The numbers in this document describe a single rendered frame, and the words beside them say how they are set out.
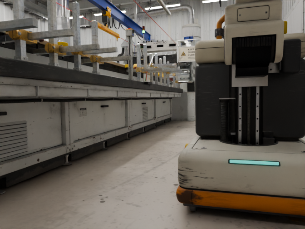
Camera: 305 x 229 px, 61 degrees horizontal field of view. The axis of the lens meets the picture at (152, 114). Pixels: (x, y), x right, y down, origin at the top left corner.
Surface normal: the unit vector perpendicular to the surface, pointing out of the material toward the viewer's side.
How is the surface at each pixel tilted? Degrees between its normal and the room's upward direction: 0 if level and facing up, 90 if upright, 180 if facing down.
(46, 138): 90
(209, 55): 90
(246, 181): 90
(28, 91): 90
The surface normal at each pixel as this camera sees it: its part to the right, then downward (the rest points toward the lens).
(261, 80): -0.29, 0.07
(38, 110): 0.96, 0.00
